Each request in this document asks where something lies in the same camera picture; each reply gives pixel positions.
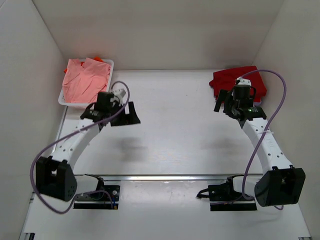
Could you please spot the aluminium table rail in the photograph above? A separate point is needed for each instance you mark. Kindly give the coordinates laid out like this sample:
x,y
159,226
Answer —
x,y
167,177

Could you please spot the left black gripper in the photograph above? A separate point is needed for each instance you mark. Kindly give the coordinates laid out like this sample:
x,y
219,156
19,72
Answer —
x,y
132,117

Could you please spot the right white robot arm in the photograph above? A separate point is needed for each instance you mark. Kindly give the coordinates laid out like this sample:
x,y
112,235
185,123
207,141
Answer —
x,y
281,183

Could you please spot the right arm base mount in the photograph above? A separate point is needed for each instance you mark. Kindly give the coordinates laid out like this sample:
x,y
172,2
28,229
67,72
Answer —
x,y
223,198

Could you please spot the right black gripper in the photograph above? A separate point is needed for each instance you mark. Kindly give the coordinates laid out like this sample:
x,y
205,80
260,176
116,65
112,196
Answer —
x,y
226,96

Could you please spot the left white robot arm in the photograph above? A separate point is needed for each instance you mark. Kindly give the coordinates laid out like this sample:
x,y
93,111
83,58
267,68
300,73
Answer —
x,y
54,176

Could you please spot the orange t shirt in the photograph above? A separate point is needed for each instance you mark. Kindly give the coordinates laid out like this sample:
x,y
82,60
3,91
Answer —
x,y
97,58

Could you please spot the white plastic basket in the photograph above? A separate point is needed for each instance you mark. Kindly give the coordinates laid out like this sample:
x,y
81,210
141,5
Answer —
x,y
110,75

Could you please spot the folded red t shirt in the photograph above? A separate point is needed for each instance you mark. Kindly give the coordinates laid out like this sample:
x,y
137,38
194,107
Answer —
x,y
226,79

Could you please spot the pink polo shirt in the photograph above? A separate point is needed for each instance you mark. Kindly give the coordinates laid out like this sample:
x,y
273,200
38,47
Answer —
x,y
85,80

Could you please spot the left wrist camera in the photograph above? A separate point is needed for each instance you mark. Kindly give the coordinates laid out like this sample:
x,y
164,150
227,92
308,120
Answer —
x,y
118,95

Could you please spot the white tray under red shirt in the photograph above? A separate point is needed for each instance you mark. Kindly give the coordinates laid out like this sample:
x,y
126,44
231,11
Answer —
x,y
257,103

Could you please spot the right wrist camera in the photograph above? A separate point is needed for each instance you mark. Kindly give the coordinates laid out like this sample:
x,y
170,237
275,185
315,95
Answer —
x,y
243,81

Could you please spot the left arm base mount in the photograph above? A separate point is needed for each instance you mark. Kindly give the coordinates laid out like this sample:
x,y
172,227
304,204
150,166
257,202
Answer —
x,y
95,193

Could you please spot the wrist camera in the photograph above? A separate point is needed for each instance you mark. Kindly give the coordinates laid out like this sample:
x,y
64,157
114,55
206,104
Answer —
x,y
118,95
243,81

